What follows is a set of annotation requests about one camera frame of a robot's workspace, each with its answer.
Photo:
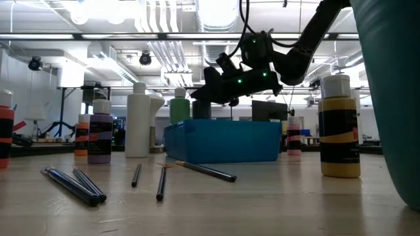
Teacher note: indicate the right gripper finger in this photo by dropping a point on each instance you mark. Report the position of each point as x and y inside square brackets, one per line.
[210, 88]

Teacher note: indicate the large grey paint bottle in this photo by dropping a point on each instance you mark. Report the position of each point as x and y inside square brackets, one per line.
[201, 111]

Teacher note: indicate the large green paint bottle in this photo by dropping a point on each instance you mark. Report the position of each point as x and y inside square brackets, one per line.
[180, 111]

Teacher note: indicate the blue plastic bin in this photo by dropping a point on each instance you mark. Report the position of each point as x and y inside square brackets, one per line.
[226, 141]

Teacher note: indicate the paintbrush with tan bristles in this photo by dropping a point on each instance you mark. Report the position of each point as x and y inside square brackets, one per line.
[210, 172]

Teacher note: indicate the purple paint bottle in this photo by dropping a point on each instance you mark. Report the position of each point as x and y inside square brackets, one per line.
[100, 118]

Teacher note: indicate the dark green plastic cup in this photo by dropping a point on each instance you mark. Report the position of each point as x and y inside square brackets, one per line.
[393, 98]

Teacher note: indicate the black background robot arm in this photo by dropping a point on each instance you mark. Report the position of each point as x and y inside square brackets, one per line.
[59, 124]

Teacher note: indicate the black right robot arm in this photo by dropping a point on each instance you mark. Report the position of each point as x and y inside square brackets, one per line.
[311, 36]

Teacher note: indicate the pink paint bottle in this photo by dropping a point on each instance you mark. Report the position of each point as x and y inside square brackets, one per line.
[293, 128]

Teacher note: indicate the yellow paint bottle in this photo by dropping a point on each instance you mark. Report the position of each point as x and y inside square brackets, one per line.
[339, 170]

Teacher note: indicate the orange paint bottle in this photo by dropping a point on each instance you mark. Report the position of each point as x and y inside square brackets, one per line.
[82, 125]

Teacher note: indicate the red paint bottle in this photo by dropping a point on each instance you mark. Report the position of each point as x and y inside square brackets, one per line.
[6, 114]

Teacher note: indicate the black background monitor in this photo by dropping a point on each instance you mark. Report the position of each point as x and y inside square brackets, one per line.
[269, 111]

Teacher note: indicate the black ceiling spotlight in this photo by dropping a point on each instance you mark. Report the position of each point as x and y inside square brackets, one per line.
[35, 63]
[145, 58]

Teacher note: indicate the small blue background box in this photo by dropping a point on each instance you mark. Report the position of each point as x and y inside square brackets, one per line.
[305, 132]

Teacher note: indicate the tall white bottle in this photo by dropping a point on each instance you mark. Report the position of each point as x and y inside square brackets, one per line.
[138, 124]

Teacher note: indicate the paintbrush with orange flat bristles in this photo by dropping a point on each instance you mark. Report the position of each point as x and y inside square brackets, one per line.
[160, 185]

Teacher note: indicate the white background lamp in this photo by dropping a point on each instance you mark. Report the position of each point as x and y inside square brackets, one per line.
[34, 113]

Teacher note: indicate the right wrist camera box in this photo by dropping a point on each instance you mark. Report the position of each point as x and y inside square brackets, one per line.
[228, 64]

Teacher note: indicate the silver ceiling air duct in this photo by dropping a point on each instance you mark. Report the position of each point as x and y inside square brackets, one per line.
[218, 16]

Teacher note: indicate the blue steel post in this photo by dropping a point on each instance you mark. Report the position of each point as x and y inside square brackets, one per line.
[61, 111]

